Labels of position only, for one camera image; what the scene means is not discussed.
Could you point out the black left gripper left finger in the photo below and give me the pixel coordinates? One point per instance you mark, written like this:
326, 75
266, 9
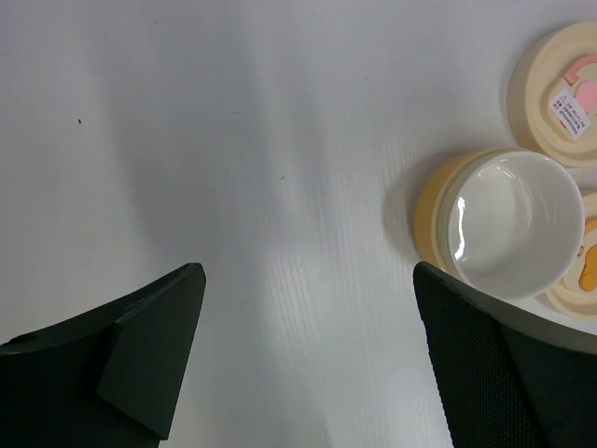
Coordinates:
110, 377

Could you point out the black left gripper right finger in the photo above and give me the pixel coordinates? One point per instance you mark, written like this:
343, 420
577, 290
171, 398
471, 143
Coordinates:
506, 377

